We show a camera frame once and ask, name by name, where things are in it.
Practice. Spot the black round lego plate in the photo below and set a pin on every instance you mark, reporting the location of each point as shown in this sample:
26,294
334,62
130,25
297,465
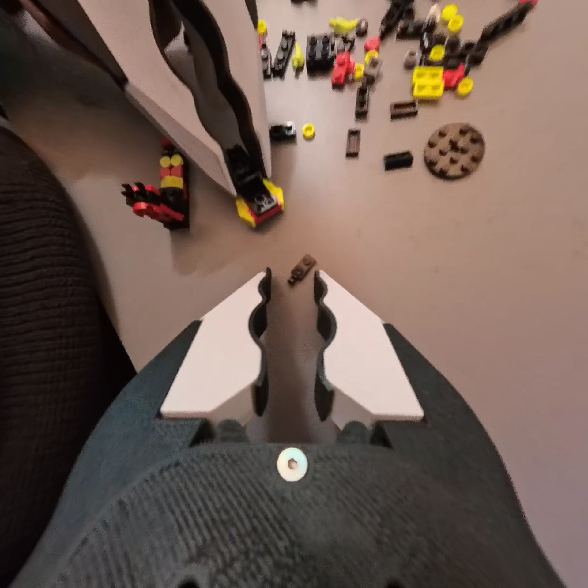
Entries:
454,151

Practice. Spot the yellow and red lego assembly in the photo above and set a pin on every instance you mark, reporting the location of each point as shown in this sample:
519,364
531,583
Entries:
259,206

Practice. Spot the long black red lego assembly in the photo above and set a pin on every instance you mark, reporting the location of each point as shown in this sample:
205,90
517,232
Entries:
172,183

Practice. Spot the pile of lego pieces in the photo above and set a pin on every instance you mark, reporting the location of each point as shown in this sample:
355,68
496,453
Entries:
427,82

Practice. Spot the small dark lego plate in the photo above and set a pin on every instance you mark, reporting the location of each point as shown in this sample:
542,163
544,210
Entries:
301,268

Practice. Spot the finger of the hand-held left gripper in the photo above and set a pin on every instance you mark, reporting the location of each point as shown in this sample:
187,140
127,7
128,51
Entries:
252,69
138,69

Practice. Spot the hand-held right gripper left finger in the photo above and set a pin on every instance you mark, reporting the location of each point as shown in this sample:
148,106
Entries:
216,367

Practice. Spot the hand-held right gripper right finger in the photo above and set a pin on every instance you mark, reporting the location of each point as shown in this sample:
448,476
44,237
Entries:
367,367

